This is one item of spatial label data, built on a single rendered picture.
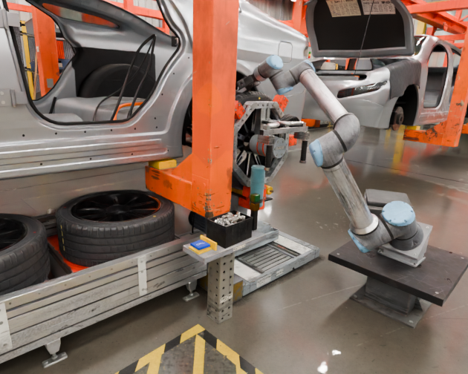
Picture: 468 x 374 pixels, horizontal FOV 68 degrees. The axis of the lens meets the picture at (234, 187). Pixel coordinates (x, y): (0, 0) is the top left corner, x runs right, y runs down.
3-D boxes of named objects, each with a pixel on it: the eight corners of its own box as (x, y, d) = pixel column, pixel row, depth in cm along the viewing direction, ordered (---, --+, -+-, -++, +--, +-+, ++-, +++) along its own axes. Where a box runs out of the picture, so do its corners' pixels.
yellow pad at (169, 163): (166, 163, 236) (166, 156, 234) (177, 167, 226) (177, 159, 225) (147, 165, 227) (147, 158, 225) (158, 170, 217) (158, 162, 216)
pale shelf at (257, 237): (244, 229, 199) (244, 224, 198) (266, 239, 187) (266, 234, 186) (182, 251, 171) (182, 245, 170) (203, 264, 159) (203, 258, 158)
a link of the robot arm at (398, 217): (423, 231, 184) (420, 214, 172) (394, 245, 187) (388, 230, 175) (407, 210, 195) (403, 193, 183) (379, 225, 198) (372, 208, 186)
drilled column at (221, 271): (220, 307, 196) (223, 240, 184) (232, 316, 189) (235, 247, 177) (206, 315, 189) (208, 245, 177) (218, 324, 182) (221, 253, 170)
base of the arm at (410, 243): (426, 222, 196) (423, 214, 189) (421, 253, 188) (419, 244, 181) (389, 219, 207) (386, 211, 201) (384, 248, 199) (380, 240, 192)
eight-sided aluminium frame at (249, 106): (278, 176, 254) (285, 100, 238) (286, 178, 249) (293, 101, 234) (223, 189, 218) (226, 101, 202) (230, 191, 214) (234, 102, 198)
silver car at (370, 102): (394, 111, 861) (406, 43, 815) (482, 119, 732) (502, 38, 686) (258, 119, 535) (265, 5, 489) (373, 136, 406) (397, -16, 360)
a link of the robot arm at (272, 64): (277, 71, 189) (267, 55, 187) (263, 81, 199) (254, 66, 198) (287, 66, 194) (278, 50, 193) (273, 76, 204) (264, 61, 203)
